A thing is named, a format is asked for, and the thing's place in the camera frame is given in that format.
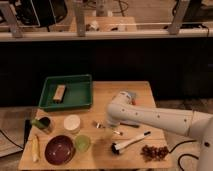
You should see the black cable on floor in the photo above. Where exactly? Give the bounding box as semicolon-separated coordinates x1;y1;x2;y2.
168;139;201;171

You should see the dark red bowl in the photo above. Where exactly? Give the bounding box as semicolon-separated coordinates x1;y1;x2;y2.
44;135;75;165

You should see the blue cloth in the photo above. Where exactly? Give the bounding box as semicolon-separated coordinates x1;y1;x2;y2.
127;91;137;105

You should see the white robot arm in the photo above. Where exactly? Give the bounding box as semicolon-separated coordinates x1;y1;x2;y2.
106;91;213;171

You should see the black equipment case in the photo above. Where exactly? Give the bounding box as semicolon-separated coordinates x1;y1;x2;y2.
9;0;68;27

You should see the white black brush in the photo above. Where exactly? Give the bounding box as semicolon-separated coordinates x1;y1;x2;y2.
111;131;151;155

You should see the yellow corn cob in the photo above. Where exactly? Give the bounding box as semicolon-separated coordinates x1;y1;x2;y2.
32;135;40;162

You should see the green plastic tray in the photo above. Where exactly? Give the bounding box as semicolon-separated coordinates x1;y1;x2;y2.
39;74;93;112

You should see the light green cup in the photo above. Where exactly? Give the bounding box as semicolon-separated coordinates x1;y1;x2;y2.
74;135;91;152

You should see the wooden block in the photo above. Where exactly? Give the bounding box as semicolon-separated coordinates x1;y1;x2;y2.
53;85;66;102

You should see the metal rail frame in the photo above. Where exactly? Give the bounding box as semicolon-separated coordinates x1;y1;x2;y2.
0;0;213;42

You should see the white round lid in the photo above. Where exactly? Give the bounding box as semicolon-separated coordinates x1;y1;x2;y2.
63;115;81;133

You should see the brown dried grape bunch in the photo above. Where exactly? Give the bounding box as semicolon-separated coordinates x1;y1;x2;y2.
141;145;169;162

